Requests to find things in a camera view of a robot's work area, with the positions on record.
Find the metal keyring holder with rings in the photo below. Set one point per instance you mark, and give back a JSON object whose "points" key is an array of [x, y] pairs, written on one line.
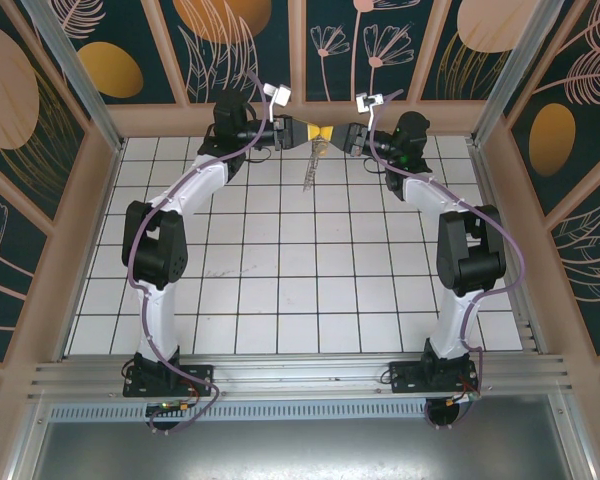
{"points": [[310, 172]]}

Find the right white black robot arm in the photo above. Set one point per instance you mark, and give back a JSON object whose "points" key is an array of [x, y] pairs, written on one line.
{"points": [[455, 325]]}

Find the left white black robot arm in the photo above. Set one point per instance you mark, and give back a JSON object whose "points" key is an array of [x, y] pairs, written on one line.
{"points": [[160, 325]]}

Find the right small circuit board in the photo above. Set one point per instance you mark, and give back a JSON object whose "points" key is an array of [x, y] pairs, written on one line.
{"points": [[462, 398]]}

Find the small circuit board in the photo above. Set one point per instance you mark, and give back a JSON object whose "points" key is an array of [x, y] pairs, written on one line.
{"points": [[462, 398], [167, 408]]}

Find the left small circuit board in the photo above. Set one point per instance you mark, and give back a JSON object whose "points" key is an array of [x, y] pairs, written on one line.
{"points": [[167, 408]]}

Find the grey metal sheet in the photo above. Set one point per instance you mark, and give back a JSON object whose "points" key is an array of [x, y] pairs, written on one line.
{"points": [[300, 450]]}

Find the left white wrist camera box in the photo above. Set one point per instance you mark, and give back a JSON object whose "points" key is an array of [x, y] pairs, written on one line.
{"points": [[280, 95]]}

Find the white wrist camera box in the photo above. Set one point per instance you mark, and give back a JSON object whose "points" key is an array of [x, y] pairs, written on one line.
{"points": [[280, 95], [370, 102]]}

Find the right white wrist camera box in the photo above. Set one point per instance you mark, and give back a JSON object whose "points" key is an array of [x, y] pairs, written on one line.
{"points": [[370, 102]]}

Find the aluminium side rail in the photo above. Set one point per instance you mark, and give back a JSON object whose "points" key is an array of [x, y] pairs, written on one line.
{"points": [[487, 200]]}

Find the right aluminium corner post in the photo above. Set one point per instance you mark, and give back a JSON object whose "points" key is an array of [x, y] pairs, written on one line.
{"points": [[513, 75]]}

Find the aluminium corner post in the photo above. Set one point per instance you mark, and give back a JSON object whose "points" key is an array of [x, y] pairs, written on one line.
{"points": [[76, 75], [513, 75]]}

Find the left aluminium corner post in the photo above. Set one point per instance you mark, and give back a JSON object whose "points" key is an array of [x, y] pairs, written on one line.
{"points": [[76, 75]]}

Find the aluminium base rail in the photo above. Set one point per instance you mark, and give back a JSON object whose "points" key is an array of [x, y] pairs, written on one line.
{"points": [[300, 372]]}

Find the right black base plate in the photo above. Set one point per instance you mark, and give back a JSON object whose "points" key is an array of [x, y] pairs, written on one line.
{"points": [[405, 380]]}

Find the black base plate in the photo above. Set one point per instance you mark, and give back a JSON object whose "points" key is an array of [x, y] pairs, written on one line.
{"points": [[405, 380], [200, 380]]}

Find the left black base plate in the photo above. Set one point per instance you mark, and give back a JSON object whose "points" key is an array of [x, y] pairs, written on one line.
{"points": [[200, 380]]}

